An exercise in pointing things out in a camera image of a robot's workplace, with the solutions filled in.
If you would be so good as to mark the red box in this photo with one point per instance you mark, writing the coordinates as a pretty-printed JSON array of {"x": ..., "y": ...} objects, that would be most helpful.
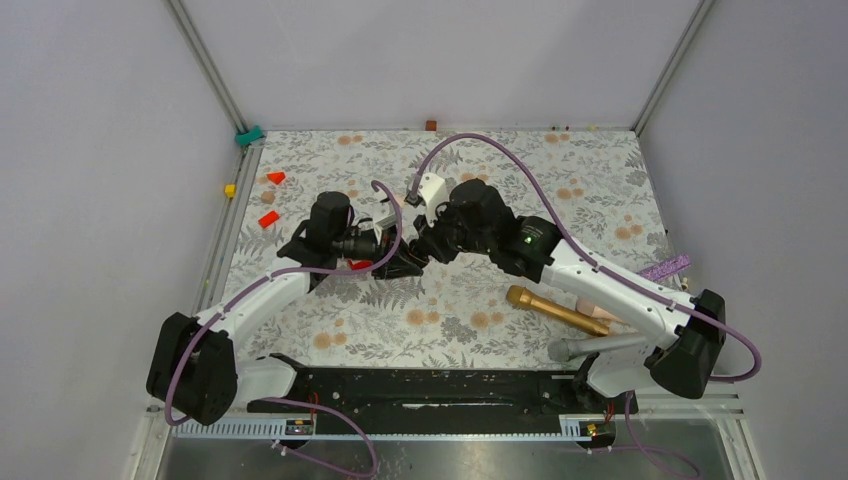
[{"x": 358, "y": 265}]

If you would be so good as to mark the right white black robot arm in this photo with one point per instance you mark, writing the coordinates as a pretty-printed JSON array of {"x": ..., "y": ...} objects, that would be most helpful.
[{"x": 678, "y": 348}]

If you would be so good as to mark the red flat block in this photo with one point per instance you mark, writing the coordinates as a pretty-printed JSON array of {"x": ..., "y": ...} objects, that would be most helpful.
[{"x": 268, "y": 219}]

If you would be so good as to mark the red triangular block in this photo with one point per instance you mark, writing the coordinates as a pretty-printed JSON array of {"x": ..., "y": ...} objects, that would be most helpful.
[{"x": 276, "y": 177}]

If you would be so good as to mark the floral table mat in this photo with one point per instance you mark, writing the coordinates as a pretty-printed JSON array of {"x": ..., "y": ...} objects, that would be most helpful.
[{"x": 454, "y": 315}]

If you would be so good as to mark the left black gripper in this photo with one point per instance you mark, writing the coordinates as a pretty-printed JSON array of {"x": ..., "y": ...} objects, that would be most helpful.
[{"x": 395, "y": 267}]

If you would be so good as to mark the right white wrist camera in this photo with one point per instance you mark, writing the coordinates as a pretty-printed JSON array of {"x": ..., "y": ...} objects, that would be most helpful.
[{"x": 431, "y": 192}]

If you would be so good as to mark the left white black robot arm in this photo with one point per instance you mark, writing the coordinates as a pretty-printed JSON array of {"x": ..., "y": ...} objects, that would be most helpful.
[{"x": 194, "y": 370}]

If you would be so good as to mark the purple glitter microphone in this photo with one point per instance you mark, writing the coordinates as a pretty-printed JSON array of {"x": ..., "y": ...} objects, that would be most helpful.
[{"x": 663, "y": 270}]

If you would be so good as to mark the grey microphone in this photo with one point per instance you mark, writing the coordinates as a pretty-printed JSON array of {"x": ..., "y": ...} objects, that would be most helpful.
[{"x": 565, "y": 350}]

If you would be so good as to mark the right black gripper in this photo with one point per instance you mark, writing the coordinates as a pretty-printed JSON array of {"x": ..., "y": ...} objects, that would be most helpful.
[{"x": 432, "y": 244}]

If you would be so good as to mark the teal block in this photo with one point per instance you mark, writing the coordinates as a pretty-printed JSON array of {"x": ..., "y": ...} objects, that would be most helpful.
[{"x": 250, "y": 136}]

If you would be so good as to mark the gold microphone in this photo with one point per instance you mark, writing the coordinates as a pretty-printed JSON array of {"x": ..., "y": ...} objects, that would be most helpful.
[{"x": 521, "y": 297}]

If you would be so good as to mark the pink microphone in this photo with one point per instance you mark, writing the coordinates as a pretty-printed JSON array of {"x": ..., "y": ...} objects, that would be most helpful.
[{"x": 589, "y": 309}]

